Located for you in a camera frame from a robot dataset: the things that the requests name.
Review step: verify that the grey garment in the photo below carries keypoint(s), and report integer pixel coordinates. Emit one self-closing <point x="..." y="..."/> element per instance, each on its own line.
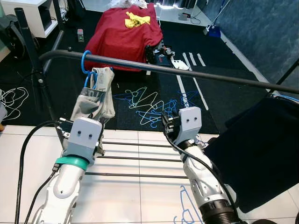
<point x="93" y="105"/>

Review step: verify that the navy blue garment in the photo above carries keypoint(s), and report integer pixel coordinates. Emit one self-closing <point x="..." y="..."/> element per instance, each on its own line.
<point x="252" y="149"/>

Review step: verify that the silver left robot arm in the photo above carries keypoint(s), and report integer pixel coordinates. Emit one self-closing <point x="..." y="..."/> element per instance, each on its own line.
<point x="63" y="186"/>

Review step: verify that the black clothes rack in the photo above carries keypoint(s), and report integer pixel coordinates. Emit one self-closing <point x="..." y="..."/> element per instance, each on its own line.
<point x="187" y="71"/>

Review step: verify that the white rounded gadget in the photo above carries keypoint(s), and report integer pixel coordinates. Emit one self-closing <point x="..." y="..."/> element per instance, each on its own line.
<point x="179" y="64"/>

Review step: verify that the black case with red label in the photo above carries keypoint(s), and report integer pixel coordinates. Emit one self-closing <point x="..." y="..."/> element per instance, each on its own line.
<point x="163" y="59"/>

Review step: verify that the red blanket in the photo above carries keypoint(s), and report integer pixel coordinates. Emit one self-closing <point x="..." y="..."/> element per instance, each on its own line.
<point x="121" y="44"/>

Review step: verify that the blue floor mop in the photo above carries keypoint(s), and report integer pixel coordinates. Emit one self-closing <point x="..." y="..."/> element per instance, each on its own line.
<point x="214" y="31"/>

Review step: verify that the grey power adapter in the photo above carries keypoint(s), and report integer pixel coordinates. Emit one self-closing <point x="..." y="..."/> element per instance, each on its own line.
<point x="185" y="17"/>

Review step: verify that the yellow cloth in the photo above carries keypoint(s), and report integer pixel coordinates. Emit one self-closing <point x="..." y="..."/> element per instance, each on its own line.
<point x="136" y="19"/>

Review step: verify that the small grey device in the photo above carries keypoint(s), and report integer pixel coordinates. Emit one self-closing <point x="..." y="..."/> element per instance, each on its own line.
<point x="80" y="35"/>

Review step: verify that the white crumpled cloth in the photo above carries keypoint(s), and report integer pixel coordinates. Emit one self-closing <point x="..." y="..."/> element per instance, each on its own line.
<point x="133" y="3"/>

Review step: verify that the black wheel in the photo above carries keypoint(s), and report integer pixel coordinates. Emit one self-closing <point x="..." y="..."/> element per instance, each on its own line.
<point x="11" y="39"/>

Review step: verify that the white shelf unit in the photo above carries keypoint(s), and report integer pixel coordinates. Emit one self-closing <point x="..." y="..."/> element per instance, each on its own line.
<point x="25" y="11"/>

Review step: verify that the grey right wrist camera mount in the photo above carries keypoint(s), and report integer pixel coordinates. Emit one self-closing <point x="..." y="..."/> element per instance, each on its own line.
<point x="189" y="122"/>

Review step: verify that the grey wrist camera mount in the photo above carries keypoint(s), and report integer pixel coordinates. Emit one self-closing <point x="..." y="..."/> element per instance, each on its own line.
<point x="189" y="122"/>
<point x="81" y="135"/>

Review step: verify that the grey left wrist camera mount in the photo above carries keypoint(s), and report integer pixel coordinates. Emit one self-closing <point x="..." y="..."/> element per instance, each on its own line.
<point x="81" y="135"/>

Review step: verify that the black perforated bracket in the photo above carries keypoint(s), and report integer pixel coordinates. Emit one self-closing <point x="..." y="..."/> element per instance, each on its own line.
<point x="150" y="53"/>

